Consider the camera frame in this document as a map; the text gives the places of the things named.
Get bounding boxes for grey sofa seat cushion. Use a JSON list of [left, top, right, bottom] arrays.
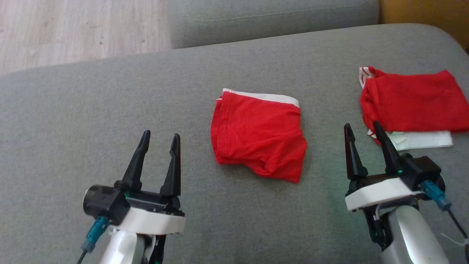
[[0, 23, 469, 264]]

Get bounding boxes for red basketball shorts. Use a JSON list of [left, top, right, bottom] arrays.
[[210, 88, 309, 183]]

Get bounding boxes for red white basketball jersey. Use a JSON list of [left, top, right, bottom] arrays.
[[359, 66, 469, 152]]

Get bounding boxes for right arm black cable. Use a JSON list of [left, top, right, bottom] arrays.
[[421, 180, 469, 264]]

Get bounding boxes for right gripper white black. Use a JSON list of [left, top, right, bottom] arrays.
[[343, 121, 425, 253]]

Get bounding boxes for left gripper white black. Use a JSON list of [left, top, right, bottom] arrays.
[[114, 129, 186, 264]]

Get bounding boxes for yellow cushion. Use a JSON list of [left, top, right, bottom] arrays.
[[379, 0, 469, 52]]

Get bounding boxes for grey sofa back cushion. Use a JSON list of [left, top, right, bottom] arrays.
[[167, 0, 380, 50]]

